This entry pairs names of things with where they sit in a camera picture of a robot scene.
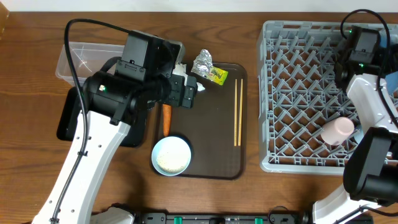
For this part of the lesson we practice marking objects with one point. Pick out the dark brown serving tray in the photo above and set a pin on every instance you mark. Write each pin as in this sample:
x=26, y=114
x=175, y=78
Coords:
x=208, y=128

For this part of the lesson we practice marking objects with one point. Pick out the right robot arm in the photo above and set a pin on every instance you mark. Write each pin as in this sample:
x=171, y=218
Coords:
x=368, y=182

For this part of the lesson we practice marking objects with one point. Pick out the light blue cup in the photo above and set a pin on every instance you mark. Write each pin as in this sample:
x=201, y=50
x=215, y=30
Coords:
x=358, y=133

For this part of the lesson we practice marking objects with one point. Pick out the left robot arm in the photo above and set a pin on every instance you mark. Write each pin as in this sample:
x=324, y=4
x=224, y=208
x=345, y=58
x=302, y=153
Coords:
x=114, y=103

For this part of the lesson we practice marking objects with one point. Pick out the aluminium foil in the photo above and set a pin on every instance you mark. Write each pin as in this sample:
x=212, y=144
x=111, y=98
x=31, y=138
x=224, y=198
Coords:
x=203, y=63

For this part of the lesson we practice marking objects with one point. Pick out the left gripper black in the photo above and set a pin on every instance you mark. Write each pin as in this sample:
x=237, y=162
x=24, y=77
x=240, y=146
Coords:
x=176, y=95

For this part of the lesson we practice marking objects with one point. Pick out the blue plate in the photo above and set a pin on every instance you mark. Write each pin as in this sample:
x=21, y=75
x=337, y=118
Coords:
x=391, y=82

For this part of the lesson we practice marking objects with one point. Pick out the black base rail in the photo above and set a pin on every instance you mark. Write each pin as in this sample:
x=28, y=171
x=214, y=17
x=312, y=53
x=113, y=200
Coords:
x=276, y=215

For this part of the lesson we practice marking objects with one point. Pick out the black tray bin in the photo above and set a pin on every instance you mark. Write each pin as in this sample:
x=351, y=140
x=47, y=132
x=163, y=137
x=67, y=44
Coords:
x=68, y=122

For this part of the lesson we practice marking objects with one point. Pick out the clear plastic bin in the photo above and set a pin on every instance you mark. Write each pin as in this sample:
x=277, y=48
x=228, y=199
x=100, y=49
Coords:
x=88, y=58

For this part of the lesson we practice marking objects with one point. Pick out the pink cup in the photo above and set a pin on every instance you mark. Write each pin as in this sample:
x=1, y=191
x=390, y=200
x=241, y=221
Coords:
x=337, y=131

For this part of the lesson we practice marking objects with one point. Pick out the grey dishwasher rack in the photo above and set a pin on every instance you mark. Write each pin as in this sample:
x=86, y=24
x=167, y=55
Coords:
x=298, y=95

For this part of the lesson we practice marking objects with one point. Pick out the yellow green snack wrapper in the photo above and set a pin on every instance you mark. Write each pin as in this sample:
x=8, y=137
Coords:
x=217, y=75

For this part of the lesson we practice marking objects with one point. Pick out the orange carrot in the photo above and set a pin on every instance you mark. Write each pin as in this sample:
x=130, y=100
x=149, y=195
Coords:
x=167, y=116

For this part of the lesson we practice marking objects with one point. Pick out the light blue rice bowl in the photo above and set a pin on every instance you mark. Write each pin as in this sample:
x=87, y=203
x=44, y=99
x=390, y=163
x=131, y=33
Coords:
x=171, y=156

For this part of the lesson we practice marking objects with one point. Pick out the white tissue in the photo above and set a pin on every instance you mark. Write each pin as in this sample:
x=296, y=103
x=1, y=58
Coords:
x=181, y=70

